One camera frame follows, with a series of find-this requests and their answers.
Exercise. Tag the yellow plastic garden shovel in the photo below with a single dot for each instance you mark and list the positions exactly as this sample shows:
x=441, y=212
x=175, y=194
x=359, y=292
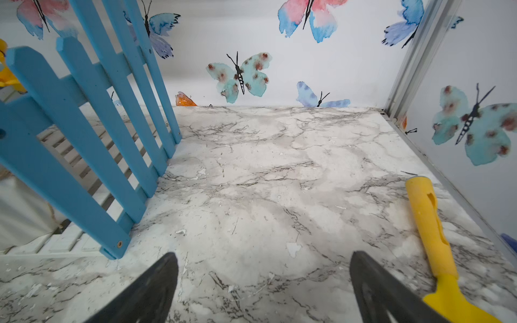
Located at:
x=448, y=299

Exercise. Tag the sunflower pot bottom left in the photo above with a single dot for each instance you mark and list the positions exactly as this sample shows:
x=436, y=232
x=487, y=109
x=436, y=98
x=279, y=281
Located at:
x=7, y=78

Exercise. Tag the blue white wooden shelf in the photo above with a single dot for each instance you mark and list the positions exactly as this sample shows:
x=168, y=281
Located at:
x=89, y=140

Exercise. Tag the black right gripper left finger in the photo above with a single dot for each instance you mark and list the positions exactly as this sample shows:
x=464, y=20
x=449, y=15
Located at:
x=148, y=298

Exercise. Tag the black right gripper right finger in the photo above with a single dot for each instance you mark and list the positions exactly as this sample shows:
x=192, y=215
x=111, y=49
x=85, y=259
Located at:
x=381, y=297

